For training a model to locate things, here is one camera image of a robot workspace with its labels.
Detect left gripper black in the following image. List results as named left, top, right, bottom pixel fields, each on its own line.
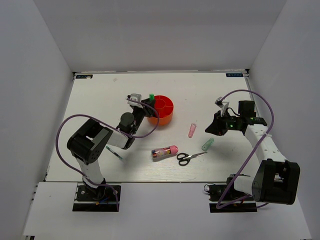
left=131, top=98, right=156, bottom=135

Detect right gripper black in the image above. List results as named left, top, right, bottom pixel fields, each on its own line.
left=205, top=109, right=240, bottom=136

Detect green black highlighter marker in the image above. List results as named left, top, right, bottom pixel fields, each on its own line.
left=149, top=93, right=155, bottom=101

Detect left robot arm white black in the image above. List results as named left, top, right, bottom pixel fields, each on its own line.
left=66, top=94, right=159, bottom=200

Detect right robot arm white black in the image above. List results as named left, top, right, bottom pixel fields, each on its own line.
left=205, top=98, right=301, bottom=209

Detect orange round organizer container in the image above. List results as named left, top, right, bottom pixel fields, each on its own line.
left=154, top=95, right=174, bottom=126

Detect green correction tape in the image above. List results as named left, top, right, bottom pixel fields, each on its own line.
left=201, top=137, right=215, bottom=152

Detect pink correction tape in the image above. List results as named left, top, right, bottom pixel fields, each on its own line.
left=188, top=123, right=197, bottom=138

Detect pink capped eraser bottle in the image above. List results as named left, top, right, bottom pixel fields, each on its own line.
left=151, top=145, right=179, bottom=162

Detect right blue label sticker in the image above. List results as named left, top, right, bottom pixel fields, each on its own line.
left=225, top=73, right=244, bottom=78

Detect blue label sticker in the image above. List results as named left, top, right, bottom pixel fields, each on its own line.
left=225, top=73, right=244, bottom=78
left=75, top=74, right=93, bottom=79

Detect green pen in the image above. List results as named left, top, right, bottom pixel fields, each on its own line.
left=105, top=146, right=123, bottom=161

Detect left blue label sticker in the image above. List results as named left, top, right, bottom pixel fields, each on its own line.
left=75, top=74, right=93, bottom=79

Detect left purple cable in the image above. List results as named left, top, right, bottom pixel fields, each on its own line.
left=55, top=97, right=161, bottom=212

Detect purple cable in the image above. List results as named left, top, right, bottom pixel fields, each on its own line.
left=215, top=89, right=274, bottom=210
left=55, top=97, right=161, bottom=212

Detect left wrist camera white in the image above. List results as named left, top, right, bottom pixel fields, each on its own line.
left=127, top=93, right=143, bottom=108

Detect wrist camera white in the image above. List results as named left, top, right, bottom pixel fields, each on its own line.
left=215, top=97, right=230, bottom=117
left=127, top=93, right=143, bottom=108

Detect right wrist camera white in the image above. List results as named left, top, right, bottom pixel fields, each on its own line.
left=215, top=97, right=230, bottom=117

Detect black handled scissors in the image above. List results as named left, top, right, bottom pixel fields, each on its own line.
left=176, top=151, right=207, bottom=166

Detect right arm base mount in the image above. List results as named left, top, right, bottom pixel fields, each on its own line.
left=203, top=174, right=258, bottom=213

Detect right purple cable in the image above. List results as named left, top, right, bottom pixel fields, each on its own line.
left=215, top=89, right=274, bottom=210

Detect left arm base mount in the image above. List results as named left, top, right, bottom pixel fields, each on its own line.
left=72, top=184, right=118, bottom=213

